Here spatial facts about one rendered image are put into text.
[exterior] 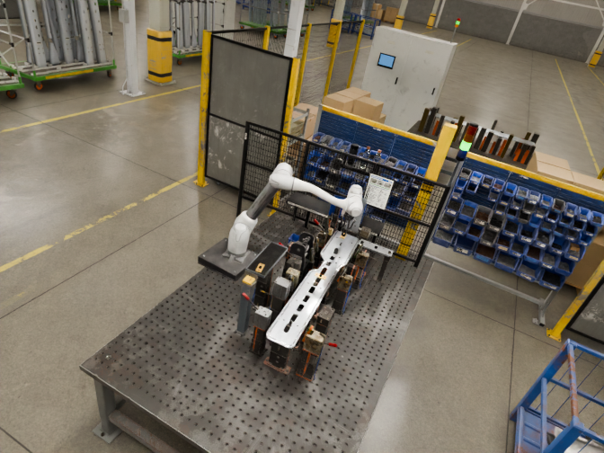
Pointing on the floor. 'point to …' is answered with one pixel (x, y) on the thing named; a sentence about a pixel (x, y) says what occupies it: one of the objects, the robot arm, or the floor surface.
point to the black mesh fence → (332, 187)
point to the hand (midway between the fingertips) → (344, 231)
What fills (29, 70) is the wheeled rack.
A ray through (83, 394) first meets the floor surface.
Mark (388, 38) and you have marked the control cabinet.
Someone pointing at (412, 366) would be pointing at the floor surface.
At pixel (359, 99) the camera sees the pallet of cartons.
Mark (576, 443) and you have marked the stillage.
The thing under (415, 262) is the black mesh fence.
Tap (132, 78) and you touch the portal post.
